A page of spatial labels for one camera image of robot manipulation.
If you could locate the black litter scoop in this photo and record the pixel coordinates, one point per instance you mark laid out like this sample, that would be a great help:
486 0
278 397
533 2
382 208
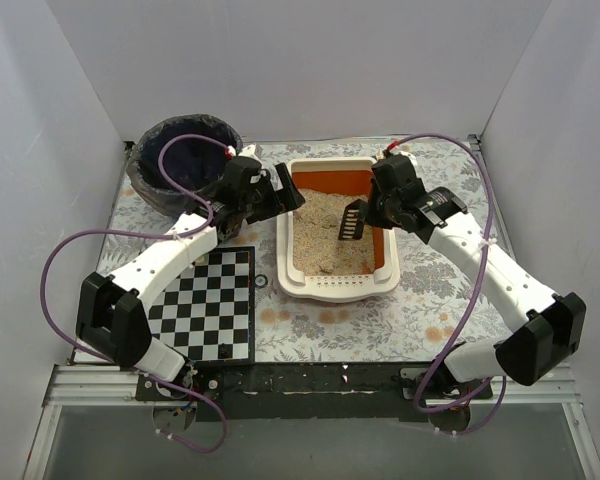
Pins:
352 221

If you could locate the blue trash bin with bag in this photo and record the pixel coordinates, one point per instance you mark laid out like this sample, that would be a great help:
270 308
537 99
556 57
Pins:
194 158

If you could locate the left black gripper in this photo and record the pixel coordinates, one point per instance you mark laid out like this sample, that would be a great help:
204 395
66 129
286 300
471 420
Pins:
272 195

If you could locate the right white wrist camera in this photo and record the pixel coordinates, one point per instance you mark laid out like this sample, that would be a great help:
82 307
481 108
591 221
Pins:
394 149

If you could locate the floral table mat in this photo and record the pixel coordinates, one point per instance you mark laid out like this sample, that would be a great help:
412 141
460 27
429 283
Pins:
411 323

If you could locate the white orange litter box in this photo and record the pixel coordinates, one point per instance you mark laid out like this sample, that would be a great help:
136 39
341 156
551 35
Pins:
312 261

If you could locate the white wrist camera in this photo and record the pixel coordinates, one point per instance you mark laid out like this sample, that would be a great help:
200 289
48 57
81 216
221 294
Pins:
394 149
252 151

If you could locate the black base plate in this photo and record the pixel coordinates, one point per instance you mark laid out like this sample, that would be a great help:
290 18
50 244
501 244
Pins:
312 390

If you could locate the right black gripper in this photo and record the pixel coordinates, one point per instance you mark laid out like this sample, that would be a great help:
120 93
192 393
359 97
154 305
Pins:
375 212

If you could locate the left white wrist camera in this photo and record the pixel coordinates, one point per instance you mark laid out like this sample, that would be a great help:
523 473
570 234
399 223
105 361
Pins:
252 151

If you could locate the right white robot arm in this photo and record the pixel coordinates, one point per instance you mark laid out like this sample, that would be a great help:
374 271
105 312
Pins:
545 327

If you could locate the black white chessboard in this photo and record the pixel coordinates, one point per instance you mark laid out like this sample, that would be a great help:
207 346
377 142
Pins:
207 313

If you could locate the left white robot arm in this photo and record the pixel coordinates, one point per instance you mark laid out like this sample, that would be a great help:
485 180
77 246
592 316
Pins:
113 309

